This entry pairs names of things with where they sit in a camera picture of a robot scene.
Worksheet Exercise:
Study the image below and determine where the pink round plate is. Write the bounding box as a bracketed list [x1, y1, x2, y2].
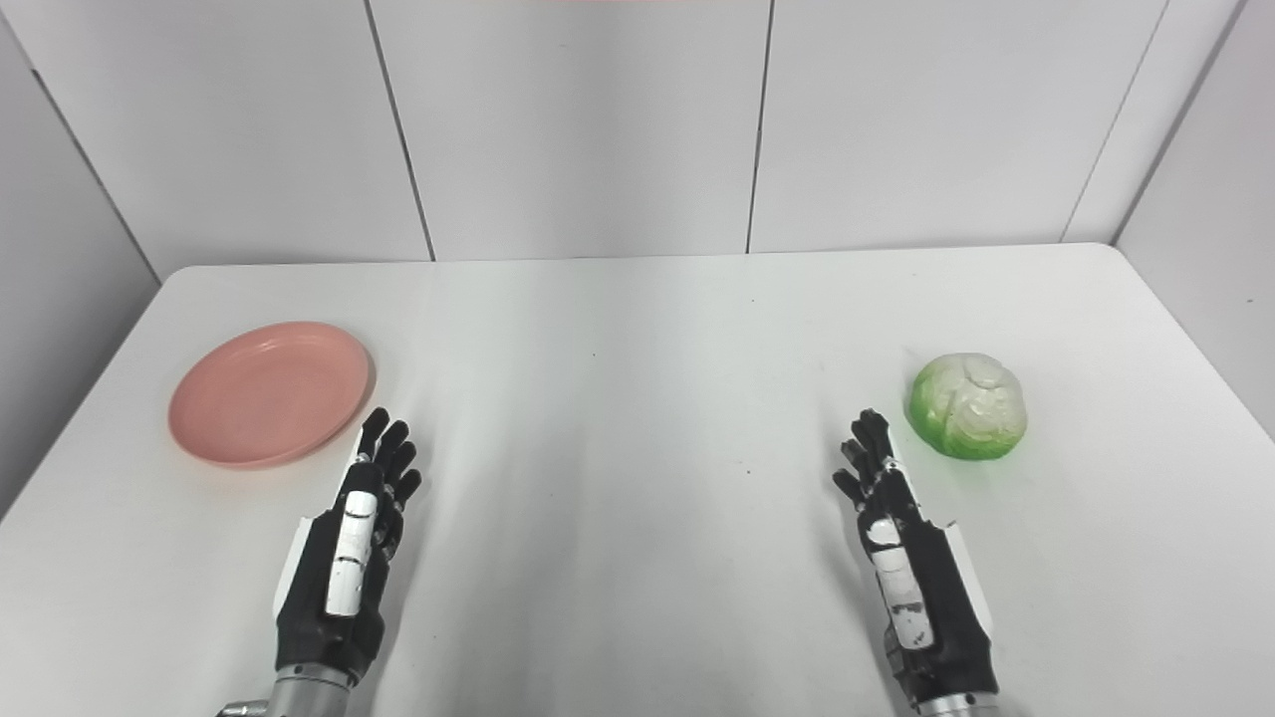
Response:
[167, 321, 376, 471]

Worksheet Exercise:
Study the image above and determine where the green white cabbage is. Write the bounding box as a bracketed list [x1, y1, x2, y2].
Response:
[904, 353, 1029, 461]

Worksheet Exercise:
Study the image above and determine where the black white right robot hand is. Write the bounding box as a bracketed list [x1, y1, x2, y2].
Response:
[833, 408, 1000, 708]

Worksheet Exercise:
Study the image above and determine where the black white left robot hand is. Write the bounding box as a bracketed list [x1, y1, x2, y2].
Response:
[274, 406, 424, 688]

